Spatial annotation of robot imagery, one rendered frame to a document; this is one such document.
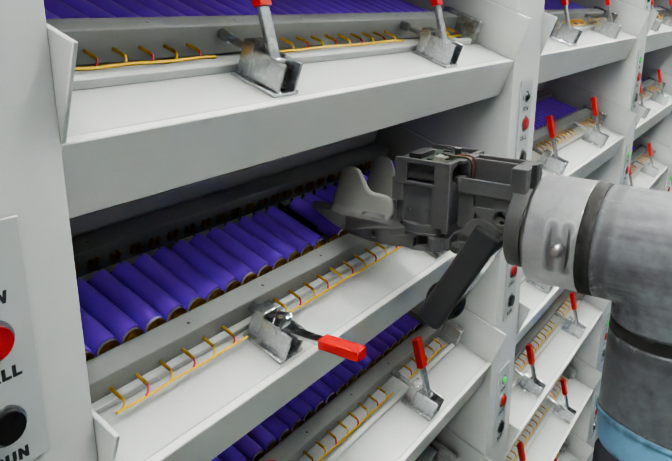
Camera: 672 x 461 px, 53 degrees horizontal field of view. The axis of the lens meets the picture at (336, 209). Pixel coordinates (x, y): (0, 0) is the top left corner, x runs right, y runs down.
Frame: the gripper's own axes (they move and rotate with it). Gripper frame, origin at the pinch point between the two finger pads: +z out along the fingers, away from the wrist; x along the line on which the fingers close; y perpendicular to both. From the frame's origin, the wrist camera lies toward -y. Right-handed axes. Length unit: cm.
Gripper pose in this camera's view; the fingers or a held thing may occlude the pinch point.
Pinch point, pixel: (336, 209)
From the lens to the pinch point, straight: 68.0
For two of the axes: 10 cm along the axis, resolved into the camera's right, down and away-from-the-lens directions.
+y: 0.1, -9.6, -2.9
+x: -5.7, 2.4, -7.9
